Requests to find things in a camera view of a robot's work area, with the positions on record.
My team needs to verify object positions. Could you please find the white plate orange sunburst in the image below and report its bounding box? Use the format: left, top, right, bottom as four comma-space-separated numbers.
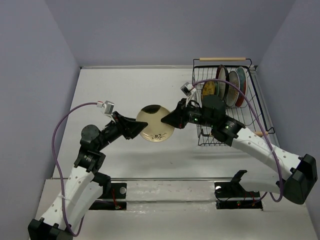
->
226, 70, 240, 108

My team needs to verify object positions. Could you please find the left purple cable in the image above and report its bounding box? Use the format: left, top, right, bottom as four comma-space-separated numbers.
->
51, 101, 100, 237

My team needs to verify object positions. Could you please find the blue white floral small plate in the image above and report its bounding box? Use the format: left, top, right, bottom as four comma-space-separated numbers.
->
215, 81, 226, 99

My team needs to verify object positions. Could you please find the dark red rimmed beige plate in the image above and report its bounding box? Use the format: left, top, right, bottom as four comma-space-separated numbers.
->
215, 64, 229, 100

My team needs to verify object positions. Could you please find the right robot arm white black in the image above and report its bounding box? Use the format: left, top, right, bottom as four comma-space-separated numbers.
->
161, 95, 318, 205

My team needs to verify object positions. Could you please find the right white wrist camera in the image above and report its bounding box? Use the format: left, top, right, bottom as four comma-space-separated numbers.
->
180, 82, 197, 99

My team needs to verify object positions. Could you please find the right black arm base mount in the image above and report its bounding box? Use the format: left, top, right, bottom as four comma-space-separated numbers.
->
214, 181, 263, 210

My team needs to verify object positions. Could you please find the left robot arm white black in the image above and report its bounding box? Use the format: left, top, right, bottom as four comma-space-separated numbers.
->
27, 111, 148, 240

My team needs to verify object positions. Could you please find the cream translucent plate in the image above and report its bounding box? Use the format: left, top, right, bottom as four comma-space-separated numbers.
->
136, 104, 175, 143

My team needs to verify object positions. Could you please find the yellow black patterned plate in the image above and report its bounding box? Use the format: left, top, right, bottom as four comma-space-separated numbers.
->
201, 80, 216, 97

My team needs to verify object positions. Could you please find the purple cable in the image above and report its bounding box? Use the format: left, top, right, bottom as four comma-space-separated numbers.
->
193, 79, 285, 203
51, 101, 100, 237

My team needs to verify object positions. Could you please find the black wire dish rack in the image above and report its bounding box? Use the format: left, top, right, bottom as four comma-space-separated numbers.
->
192, 59, 278, 145

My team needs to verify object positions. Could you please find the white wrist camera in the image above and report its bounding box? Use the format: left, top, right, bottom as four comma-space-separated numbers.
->
180, 82, 197, 99
96, 100, 115, 119

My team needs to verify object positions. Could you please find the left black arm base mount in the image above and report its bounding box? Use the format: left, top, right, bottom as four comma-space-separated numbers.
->
89, 182, 127, 211

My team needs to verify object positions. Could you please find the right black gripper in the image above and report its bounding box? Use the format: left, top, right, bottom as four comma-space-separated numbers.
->
161, 97, 216, 129

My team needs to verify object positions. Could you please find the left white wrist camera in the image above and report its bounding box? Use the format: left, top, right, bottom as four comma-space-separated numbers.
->
96, 100, 115, 119

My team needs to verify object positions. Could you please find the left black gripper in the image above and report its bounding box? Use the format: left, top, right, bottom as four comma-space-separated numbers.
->
96, 110, 148, 151

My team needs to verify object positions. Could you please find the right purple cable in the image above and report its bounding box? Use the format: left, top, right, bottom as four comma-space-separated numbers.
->
193, 79, 285, 203

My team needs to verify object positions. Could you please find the red teal floral plate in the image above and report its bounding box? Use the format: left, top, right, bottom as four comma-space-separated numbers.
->
235, 66, 249, 107

